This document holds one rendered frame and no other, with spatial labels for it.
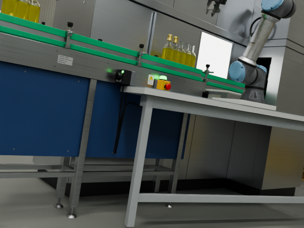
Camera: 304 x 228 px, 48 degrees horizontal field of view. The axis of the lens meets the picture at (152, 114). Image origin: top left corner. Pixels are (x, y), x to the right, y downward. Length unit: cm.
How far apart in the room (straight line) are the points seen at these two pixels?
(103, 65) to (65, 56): 23
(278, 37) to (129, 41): 140
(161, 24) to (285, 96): 131
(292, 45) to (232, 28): 53
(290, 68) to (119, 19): 162
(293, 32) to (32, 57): 226
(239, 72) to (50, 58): 105
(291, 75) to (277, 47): 28
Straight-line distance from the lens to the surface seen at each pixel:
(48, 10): 1218
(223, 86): 276
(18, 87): 170
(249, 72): 207
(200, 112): 190
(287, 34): 315
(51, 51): 174
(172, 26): 257
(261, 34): 206
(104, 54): 190
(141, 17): 243
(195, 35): 274
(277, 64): 312
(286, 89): 318
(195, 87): 234
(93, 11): 223
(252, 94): 215
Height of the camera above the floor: 66
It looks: 1 degrees down
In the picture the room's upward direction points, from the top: 9 degrees clockwise
